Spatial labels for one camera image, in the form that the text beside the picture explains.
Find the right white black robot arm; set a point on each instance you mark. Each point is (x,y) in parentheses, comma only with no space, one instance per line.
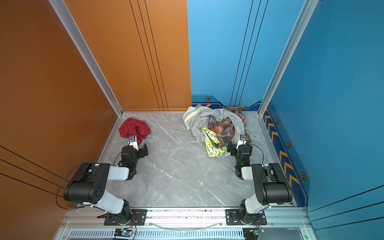
(270,186)

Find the left green circuit board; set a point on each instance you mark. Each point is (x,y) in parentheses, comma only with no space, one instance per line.
(123,234)

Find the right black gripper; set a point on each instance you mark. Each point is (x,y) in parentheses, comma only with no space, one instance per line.
(232,147)

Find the right aluminium corner post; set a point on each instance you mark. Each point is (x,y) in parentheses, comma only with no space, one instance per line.
(295,37)

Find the aluminium corner post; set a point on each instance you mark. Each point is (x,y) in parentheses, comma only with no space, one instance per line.
(295,37)
(76,36)

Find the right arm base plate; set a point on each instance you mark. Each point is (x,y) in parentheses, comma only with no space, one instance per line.
(235,217)

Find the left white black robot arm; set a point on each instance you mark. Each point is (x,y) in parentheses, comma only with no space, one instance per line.
(88,186)

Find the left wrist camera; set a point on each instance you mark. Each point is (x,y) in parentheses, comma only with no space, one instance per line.
(133,142)

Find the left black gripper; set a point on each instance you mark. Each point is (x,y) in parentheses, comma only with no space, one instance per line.
(141,153)

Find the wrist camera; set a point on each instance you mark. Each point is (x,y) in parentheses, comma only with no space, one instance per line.
(242,141)
(133,142)

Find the pastel striped cloth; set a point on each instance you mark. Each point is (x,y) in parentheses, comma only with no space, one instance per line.
(192,111)

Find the grey cloth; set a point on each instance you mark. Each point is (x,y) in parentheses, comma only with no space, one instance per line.
(200,121)

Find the left aluminium corner post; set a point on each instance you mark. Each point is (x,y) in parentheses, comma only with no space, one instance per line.
(76,36)

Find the plaid cloth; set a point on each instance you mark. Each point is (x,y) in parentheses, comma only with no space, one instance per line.
(231,126)

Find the red cloth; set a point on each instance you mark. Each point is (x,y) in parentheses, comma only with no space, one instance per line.
(134,127)

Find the aluminium front rail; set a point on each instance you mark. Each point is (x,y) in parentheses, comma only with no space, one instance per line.
(188,223)

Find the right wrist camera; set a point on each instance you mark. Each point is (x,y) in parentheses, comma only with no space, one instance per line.
(242,141)

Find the yellow green floral cloth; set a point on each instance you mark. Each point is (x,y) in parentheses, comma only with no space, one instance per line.
(212,144)

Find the right circuit board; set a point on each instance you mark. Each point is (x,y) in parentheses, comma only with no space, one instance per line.
(252,233)

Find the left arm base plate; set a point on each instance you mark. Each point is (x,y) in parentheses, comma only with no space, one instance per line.
(136,217)

